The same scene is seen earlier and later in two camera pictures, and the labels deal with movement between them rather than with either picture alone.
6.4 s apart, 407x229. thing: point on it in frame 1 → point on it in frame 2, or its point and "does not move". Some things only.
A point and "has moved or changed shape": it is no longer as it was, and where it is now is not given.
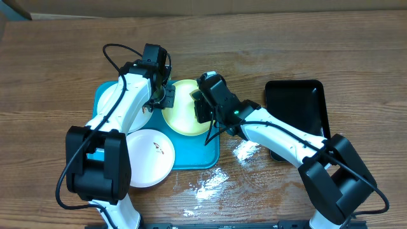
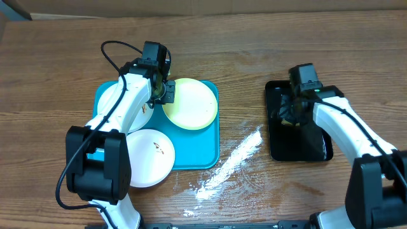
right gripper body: (208, 111) → (289, 110)
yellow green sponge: (196, 95) has moved or changed shape
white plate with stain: (152, 156) does not move
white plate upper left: (142, 117) does not move
